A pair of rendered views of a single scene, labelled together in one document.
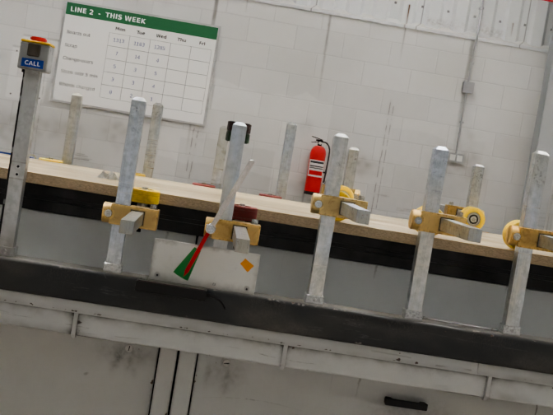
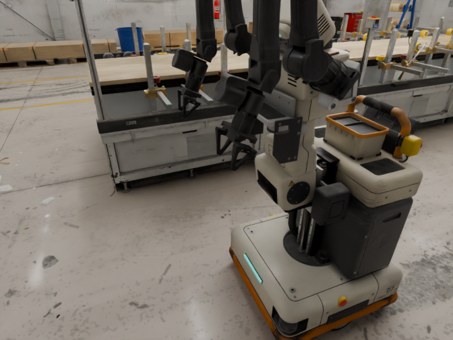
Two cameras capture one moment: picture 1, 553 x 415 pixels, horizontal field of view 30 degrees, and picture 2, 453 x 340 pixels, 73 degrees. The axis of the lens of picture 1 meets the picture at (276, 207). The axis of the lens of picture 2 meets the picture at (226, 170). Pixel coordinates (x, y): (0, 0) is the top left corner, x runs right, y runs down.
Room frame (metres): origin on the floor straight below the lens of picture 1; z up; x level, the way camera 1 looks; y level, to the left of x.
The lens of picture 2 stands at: (0.39, 2.54, 1.40)
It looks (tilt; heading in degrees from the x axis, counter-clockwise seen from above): 30 degrees down; 341
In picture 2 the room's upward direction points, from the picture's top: straight up
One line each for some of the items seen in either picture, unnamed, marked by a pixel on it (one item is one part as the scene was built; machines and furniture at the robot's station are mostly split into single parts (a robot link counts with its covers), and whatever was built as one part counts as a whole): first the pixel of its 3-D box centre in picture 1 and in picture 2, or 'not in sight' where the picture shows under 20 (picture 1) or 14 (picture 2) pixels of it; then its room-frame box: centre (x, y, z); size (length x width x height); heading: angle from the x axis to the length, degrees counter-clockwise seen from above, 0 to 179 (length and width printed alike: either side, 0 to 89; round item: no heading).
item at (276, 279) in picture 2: not in sight; (307, 262); (1.34, 1.76, 0.16); 0.67 x 0.64 x 0.25; 93
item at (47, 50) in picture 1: (35, 58); (372, 23); (2.49, 0.63, 1.18); 0.07 x 0.07 x 0.08; 4
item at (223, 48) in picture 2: not in sight; (224, 79); (2.41, 1.87, 0.87); 0.04 x 0.04 x 0.48; 4
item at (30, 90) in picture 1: (19, 163); (365, 58); (2.49, 0.63, 0.93); 0.05 x 0.05 x 0.45; 4
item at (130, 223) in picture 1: (134, 221); (398, 68); (2.42, 0.32, 0.84); 0.43 x 0.03 x 0.04; 4
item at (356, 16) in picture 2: not in sight; (354, 25); (9.50, -5.00, 0.41); 0.76 x 0.48 x 0.81; 101
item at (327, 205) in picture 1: (338, 207); (433, 49); (2.55, -0.15, 0.95); 0.14 x 0.06 x 0.05; 94
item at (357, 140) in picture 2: not in sight; (353, 134); (1.35, 1.64, 0.87); 0.23 x 0.15 x 0.11; 3
